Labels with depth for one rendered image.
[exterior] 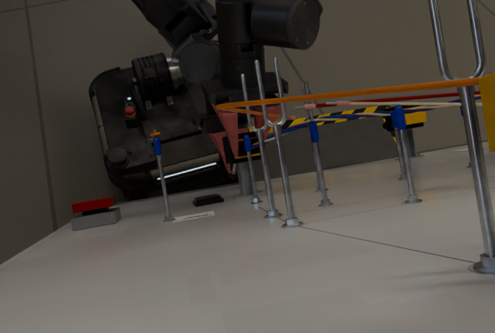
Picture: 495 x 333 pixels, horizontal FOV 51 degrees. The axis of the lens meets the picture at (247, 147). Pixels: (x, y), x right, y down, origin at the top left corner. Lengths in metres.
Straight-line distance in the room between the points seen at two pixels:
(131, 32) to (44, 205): 1.11
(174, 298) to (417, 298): 0.12
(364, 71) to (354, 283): 2.38
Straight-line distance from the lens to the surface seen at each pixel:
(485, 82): 0.19
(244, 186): 0.76
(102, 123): 2.05
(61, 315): 0.30
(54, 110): 2.51
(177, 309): 0.26
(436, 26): 0.26
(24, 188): 2.26
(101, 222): 0.70
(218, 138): 0.80
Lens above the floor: 1.68
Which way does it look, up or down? 49 degrees down
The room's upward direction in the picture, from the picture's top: straight up
